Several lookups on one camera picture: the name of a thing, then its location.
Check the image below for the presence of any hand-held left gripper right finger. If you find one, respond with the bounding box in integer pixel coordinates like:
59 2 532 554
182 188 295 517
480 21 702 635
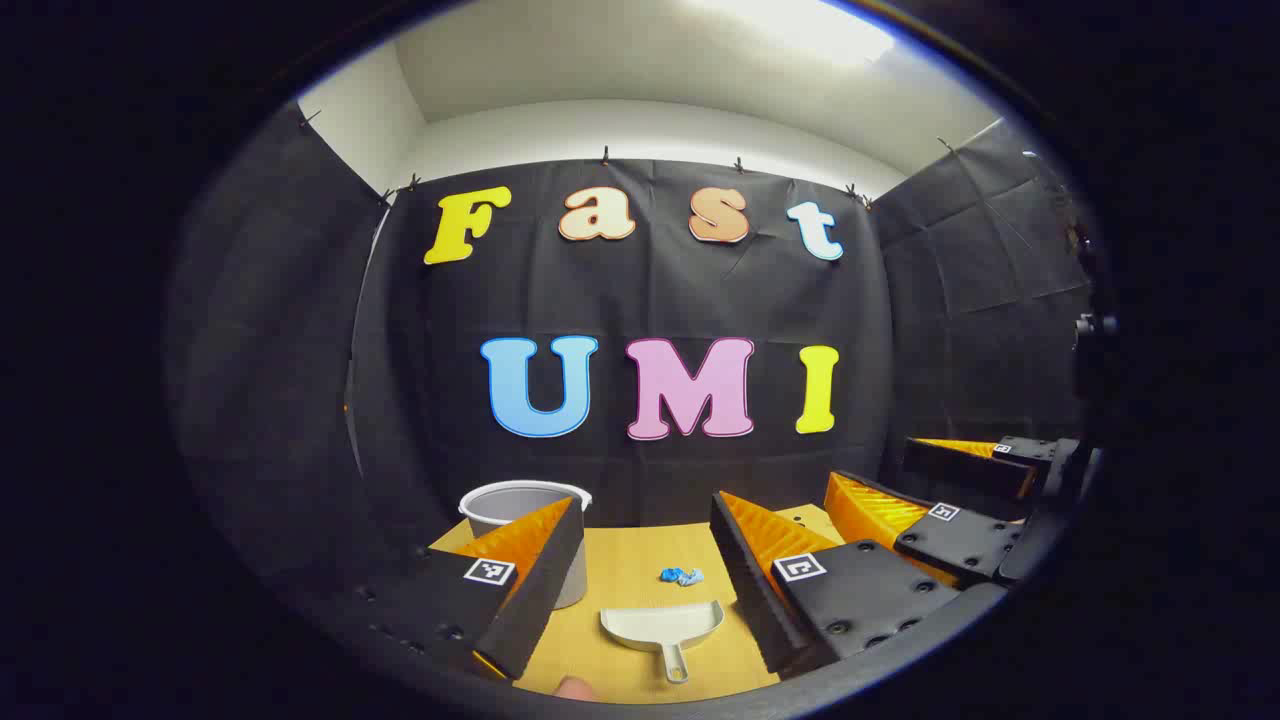
710 489 962 678

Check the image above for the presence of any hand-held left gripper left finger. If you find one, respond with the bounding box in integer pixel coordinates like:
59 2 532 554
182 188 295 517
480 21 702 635
365 497 587 682

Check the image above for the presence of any grey plastic garbage bin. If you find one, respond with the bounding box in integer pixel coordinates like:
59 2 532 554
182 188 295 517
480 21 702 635
458 480 594 610

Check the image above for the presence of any grey plastic dustpan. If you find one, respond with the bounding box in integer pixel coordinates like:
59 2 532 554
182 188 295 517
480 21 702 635
599 599 726 686

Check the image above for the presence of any wooden desktop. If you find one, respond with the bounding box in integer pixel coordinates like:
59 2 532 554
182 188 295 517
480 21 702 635
428 503 851 705

